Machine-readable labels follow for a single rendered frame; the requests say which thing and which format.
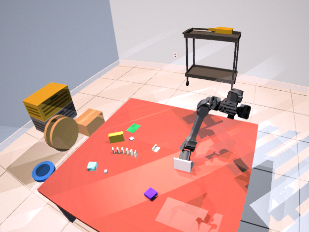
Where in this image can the green flat rectangular block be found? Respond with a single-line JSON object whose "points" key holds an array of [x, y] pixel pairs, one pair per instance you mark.
{"points": [[133, 128]]}

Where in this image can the yellow rectangular block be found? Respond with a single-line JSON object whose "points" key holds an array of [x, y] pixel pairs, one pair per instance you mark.
{"points": [[116, 137]]}

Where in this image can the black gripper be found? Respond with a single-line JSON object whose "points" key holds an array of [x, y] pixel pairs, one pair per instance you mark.
{"points": [[243, 111]]}

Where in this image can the purple block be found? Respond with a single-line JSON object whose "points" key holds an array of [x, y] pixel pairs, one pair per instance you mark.
{"points": [[151, 193]]}

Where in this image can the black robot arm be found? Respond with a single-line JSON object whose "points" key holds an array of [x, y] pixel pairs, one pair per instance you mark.
{"points": [[190, 142]]}

